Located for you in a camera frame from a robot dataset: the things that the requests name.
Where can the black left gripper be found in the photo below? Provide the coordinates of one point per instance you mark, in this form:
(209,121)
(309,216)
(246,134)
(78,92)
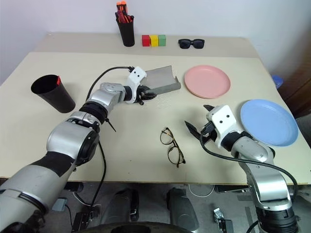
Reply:
(141,95)

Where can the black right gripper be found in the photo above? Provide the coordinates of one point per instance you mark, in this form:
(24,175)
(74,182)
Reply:
(209,133)

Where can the grey tray box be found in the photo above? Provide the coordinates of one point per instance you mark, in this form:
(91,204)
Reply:
(163,78)

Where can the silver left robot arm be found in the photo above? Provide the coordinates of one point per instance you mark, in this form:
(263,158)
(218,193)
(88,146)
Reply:
(70,138)

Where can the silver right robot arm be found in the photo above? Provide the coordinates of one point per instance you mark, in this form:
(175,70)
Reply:
(267,184)

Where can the tall black cup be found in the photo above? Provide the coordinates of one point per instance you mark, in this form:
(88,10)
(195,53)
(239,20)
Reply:
(126,34)

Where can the wide black cup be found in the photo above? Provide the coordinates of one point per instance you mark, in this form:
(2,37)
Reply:
(57,98)

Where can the pink plate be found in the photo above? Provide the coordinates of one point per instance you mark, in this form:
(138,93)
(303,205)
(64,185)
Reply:
(207,81)

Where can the thin framed eyeglasses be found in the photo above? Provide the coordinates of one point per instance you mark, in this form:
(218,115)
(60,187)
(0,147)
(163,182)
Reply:
(181,159)

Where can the black zip tie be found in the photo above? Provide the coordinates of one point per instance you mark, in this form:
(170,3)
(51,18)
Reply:
(111,125)

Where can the yellow block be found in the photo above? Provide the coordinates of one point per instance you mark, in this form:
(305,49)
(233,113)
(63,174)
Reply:
(154,40)

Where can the red block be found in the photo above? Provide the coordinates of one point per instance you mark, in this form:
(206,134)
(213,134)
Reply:
(145,40)

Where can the green block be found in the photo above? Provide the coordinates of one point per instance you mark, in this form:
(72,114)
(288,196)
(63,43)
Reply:
(162,40)

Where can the black sunglasses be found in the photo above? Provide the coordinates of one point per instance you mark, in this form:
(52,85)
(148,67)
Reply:
(187,43)

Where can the blue plate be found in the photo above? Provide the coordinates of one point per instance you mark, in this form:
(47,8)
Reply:
(268,122)

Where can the red and black marker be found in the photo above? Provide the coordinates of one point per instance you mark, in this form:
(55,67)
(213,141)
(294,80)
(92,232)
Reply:
(119,17)

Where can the dark rounded shape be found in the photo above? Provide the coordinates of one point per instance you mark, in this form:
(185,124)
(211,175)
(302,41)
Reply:
(182,206)
(121,206)

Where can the orange capped marker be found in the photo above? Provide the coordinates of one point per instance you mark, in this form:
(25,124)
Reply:
(121,6)

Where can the metal floor clamp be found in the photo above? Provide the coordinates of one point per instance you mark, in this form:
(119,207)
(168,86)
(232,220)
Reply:
(222,218)

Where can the brown wooden cabinet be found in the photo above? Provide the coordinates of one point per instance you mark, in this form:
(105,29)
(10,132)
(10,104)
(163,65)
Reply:
(300,80)

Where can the gray floor box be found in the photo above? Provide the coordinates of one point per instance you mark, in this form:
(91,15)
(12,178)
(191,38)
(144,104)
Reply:
(59,204)

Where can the black floor box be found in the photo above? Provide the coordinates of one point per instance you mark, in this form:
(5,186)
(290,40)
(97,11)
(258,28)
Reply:
(82,221)

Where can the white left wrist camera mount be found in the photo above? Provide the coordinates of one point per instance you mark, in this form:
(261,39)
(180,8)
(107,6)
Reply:
(135,75)

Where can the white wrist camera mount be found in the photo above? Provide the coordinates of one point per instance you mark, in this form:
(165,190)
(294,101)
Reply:
(224,121)
(135,75)

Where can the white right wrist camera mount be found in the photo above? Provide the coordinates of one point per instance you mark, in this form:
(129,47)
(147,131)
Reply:
(224,121)

